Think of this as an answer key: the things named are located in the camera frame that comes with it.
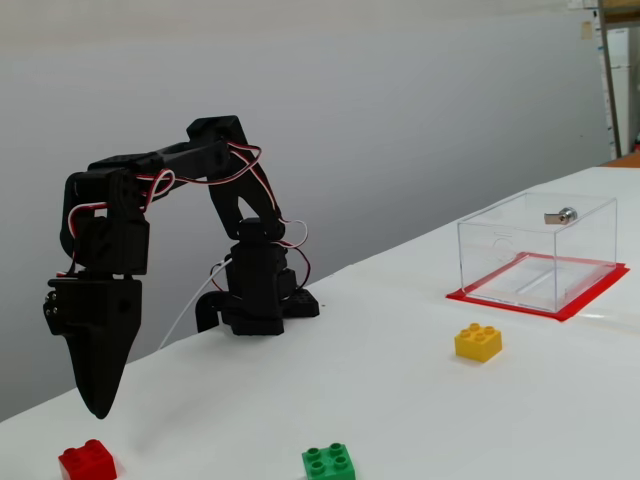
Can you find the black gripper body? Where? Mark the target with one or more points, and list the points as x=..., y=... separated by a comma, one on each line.
x=97, y=306

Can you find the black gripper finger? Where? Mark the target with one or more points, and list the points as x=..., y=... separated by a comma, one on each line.
x=102, y=345
x=54, y=310

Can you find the red lego brick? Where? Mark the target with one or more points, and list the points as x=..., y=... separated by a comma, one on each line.
x=87, y=462

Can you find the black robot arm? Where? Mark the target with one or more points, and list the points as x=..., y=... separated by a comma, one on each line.
x=200, y=155

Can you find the green lego brick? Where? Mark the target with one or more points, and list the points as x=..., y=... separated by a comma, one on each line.
x=327, y=462

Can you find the yellow lego brick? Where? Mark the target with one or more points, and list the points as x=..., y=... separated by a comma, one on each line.
x=477, y=345

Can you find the transparent plastic box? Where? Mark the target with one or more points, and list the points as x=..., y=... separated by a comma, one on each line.
x=510, y=250

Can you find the silver metal box lock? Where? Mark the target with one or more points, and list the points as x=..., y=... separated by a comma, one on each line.
x=565, y=215

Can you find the black table clamp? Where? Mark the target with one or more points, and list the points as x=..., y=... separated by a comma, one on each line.
x=206, y=312

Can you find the paper note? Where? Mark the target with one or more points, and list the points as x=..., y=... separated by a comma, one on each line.
x=586, y=30

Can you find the wooden table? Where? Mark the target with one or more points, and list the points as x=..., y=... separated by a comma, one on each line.
x=627, y=160

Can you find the white cabinet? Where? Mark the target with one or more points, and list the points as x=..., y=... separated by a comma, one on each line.
x=619, y=100

